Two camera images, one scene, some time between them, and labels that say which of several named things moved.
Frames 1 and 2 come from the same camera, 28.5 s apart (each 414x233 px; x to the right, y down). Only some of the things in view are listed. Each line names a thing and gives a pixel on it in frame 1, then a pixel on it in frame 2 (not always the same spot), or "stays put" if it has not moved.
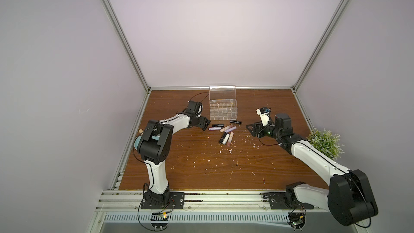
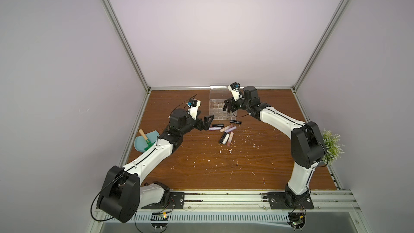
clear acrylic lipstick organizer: [222, 103] stays put
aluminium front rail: [195, 201] stays put
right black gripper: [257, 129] → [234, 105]
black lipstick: [223, 135] stays put
